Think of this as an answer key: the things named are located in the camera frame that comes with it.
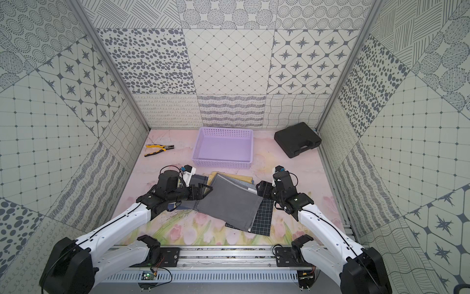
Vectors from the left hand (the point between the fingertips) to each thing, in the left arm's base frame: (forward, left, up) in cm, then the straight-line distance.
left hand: (206, 185), depth 80 cm
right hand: (0, -26, -5) cm, 26 cm away
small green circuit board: (-32, +21, -16) cm, 42 cm away
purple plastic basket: (+30, -4, -9) cm, 31 cm away
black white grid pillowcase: (-10, -26, -14) cm, 31 cm away
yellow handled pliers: (+31, +33, -12) cm, 47 cm away
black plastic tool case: (+40, -49, -11) cm, 64 cm away
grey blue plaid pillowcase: (-5, +10, -10) cm, 15 cm away
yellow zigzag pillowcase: (+11, -18, -13) cm, 25 cm away
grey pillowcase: (-3, -10, -11) cm, 15 cm away
